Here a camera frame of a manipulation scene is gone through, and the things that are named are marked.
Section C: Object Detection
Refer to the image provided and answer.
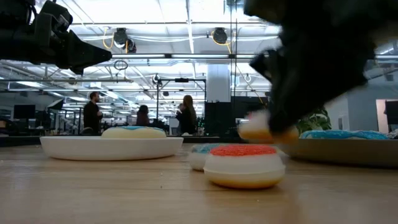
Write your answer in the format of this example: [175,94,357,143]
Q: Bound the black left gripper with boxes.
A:
[32,14,113,75]

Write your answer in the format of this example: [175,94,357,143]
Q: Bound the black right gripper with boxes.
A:
[248,27,377,133]

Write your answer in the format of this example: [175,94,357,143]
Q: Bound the small pink donut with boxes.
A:
[238,109,300,144]

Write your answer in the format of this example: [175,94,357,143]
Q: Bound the blue white-drizzled donut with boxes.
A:
[101,126,167,139]
[299,129,389,140]

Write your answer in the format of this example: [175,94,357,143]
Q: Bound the small red donut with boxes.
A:
[203,144,286,190]

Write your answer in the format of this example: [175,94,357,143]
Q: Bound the green potted plant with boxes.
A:
[295,106,332,135]

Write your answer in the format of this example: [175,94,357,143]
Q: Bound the person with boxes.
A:
[83,91,103,135]
[136,105,150,127]
[175,95,197,135]

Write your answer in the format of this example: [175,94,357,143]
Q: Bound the grey round plate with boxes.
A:
[278,138,398,169]

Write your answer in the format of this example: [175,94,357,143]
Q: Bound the black computer monitor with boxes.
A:
[14,105,36,119]

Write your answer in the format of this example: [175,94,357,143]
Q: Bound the black cabinet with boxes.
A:
[204,96,271,138]

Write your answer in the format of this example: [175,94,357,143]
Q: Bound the white round plate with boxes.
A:
[39,136,184,162]

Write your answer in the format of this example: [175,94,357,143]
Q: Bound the small blue donut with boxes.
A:
[188,142,231,171]

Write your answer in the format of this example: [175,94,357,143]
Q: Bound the black ceiling cable reel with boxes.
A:
[113,27,129,47]
[213,27,228,44]

